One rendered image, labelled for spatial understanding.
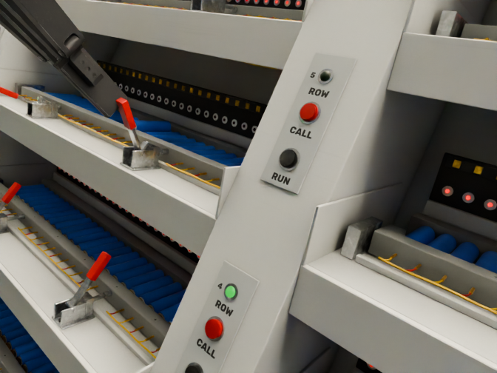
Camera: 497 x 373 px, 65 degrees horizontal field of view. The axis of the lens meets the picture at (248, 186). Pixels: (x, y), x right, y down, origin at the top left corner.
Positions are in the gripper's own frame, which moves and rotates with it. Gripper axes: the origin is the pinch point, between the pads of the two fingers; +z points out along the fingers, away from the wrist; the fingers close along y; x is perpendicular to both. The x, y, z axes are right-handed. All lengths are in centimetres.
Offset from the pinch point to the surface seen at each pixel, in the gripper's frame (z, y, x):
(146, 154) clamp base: 9.6, -0.8, -1.4
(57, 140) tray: 5.6, -16.9, -4.6
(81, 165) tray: 8.2, -10.4, -5.9
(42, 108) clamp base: 3.3, -26.7, -0.9
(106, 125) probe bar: 8.9, -15.7, 1.5
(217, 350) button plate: 16.8, 18.3, -14.1
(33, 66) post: 0.7, -45.4, 7.2
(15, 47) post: -3.6, -44.4, 7.3
